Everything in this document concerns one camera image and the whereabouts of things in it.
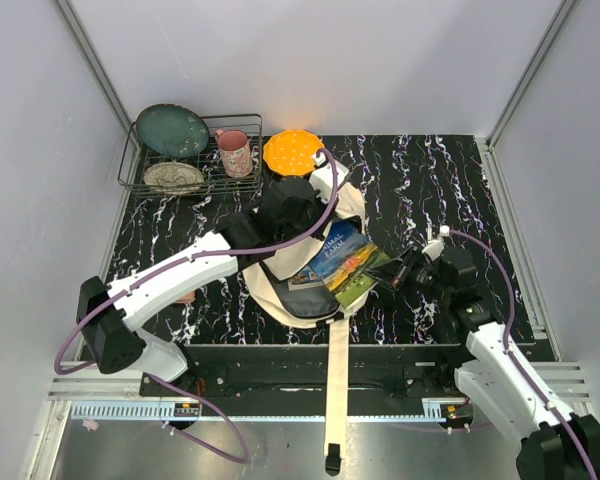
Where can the dark teal plate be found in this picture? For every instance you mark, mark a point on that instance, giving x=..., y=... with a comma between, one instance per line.
x=172, y=130

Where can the cream canvas backpack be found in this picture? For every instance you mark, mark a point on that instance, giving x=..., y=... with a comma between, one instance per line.
x=308, y=307

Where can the light blue coin book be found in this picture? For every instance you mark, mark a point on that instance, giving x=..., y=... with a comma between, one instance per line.
x=304, y=279

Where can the pink ghost pattern mug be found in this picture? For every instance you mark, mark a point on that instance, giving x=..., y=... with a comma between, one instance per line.
x=235, y=152

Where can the aluminium front rail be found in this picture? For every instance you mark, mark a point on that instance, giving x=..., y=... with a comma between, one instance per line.
x=228, y=381

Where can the yellow polka dot plate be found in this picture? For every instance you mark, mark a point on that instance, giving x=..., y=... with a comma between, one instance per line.
x=292, y=152

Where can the blue Animal Farm book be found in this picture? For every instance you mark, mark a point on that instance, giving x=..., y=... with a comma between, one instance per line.
x=342, y=261

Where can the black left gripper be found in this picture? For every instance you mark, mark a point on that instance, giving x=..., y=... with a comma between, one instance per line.
x=317, y=197

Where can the grey wire dish rack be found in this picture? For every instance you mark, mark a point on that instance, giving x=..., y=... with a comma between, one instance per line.
x=137, y=158

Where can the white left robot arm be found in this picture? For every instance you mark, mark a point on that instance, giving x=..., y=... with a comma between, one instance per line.
x=111, y=318

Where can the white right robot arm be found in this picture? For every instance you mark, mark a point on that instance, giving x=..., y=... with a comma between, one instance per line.
x=552, y=440

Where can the salmon leather wallet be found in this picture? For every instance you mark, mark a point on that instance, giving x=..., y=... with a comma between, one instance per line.
x=188, y=298

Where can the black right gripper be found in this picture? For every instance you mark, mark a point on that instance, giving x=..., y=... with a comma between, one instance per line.
x=396, y=273

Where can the speckled beige plate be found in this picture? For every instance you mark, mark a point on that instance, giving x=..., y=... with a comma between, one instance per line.
x=173, y=178

